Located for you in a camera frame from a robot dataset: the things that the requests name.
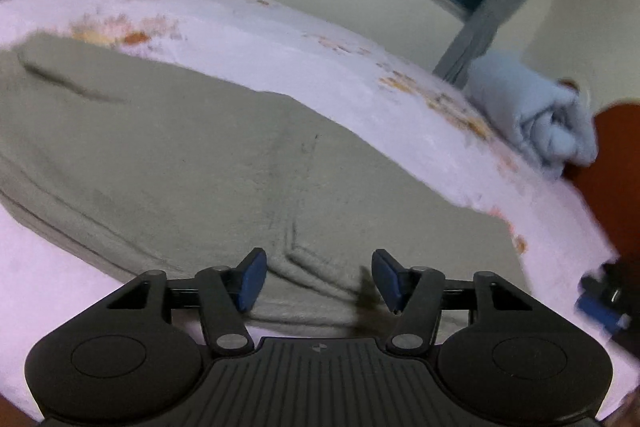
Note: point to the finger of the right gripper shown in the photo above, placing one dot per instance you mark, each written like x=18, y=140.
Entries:
x=602, y=309

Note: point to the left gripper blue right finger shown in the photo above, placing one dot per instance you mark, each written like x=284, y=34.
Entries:
x=395, y=283

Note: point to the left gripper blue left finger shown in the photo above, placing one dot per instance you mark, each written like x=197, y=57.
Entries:
x=245, y=282

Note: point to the grey pants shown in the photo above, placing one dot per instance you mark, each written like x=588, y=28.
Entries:
x=135, y=165

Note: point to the red wooden headboard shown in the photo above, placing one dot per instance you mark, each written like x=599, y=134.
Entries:
x=610, y=186

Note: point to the folded light blue quilt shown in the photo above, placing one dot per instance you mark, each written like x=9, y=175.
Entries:
x=542, y=120

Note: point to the pink floral bed sheet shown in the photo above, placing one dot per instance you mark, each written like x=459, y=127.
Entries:
x=406, y=113

